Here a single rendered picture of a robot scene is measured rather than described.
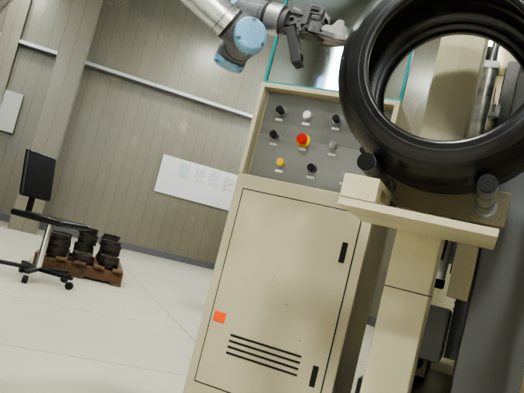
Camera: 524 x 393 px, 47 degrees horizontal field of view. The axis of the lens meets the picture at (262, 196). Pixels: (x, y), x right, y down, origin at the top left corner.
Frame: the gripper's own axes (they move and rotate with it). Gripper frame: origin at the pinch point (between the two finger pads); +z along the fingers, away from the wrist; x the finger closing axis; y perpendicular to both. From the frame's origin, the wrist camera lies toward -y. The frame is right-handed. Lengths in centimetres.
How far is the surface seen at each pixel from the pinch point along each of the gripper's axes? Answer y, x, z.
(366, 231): -44, 60, 10
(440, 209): -32, 24, 35
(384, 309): -65, 26, 30
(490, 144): -19.0, -11.4, 43.9
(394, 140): -24.2, -11.4, 23.3
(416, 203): -32.9, 23.8, 28.1
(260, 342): -94, 59, -12
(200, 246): -141, 903, -448
